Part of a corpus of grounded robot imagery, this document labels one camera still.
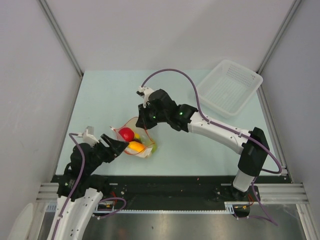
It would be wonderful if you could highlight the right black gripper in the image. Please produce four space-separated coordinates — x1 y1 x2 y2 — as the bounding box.
136 101 169 130

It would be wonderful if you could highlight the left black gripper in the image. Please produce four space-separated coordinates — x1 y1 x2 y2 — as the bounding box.
85 133 129 173

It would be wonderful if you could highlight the red fake apple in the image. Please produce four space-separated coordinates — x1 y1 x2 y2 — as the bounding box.
118 127 135 142

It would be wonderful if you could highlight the orange fake mango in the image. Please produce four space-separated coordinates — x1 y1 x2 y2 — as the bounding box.
127 141 146 153

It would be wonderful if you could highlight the clear zip top bag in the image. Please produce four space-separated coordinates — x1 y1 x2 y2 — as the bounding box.
110 116 156 159

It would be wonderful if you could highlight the green fake pear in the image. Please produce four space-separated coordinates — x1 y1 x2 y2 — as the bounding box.
151 143 158 154

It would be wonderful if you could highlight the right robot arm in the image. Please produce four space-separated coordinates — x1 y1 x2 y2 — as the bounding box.
135 87 270 201

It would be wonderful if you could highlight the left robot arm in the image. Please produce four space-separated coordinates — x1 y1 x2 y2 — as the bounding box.
47 131 129 240

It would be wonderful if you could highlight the white plastic basket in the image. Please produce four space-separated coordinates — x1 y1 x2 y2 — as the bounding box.
196 59 263 119

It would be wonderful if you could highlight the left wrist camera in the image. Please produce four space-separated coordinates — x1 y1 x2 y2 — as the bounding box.
76 126 99 147

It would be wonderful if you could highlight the white cable duct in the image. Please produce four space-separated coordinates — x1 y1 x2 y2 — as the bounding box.
46 201 251 215

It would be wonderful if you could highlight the aluminium rail right side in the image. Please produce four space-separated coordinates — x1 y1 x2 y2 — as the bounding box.
257 86 289 176

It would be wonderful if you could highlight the left aluminium frame post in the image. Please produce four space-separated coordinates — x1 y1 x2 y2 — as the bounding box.
37 0 84 78

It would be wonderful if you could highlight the aluminium frame post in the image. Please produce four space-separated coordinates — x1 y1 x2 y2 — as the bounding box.
37 0 84 78
257 0 304 74

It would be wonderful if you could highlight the right aluminium frame post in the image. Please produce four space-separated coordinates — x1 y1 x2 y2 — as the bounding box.
257 0 304 74

